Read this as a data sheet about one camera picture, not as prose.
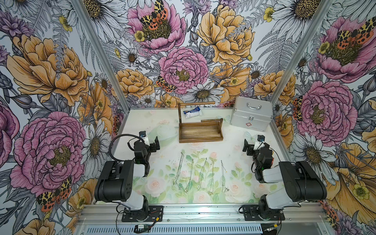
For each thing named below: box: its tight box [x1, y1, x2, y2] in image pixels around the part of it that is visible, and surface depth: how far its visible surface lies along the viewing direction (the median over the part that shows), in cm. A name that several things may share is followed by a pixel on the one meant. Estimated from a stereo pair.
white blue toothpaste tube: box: [183, 105, 201, 119], surface depth 118 cm
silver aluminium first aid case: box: [229, 95, 274, 133], surface depth 104 cm
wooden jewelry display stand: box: [177, 101, 224, 144], surface depth 108 cm
